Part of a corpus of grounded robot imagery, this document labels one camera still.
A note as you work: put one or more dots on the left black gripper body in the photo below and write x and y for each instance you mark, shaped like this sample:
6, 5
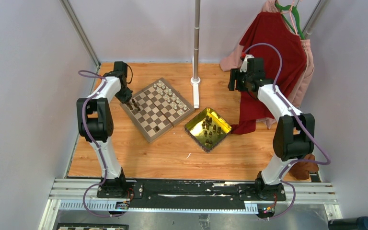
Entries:
123, 95

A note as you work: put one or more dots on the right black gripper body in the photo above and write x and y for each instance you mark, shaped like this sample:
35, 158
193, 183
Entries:
242, 80

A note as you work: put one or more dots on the dark chess bishop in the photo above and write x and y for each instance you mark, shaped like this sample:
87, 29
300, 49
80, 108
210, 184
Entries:
130, 106

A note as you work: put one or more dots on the wooden folding chess board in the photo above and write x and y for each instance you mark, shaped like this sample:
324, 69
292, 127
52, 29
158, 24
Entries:
161, 105

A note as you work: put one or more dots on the gold metal tray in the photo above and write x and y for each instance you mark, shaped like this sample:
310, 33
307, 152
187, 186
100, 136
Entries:
208, 129

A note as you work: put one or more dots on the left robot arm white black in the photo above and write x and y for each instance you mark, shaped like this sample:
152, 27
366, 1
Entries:
95, 124

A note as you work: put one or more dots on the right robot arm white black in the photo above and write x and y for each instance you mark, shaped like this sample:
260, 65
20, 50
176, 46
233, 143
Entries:
291, 140

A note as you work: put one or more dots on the pink garment on hanger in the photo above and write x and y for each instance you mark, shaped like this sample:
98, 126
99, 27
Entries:
297, 94

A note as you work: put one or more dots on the red shirt on hanger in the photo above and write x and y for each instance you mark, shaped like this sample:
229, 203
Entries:
284, 62

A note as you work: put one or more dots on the white stand base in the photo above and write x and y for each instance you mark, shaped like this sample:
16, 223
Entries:
196, 92

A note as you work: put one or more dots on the green clothes hanger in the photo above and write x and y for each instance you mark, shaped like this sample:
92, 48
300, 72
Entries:
291, 16

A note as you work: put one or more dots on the grey metal stand pole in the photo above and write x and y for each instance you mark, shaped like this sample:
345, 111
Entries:
195, 62

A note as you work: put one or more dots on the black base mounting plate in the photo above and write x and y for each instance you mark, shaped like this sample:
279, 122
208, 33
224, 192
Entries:
198, 194

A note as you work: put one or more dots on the brown crumpled cloth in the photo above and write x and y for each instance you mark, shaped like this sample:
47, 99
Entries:
302, 170

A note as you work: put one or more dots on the dark blue bottle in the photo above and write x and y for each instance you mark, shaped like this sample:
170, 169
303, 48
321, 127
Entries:
360, 223

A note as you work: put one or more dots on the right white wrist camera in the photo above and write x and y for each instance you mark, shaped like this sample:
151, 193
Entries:
244, 59

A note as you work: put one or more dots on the aluminium rail frame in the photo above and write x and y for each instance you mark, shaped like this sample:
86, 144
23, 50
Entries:
73, 205

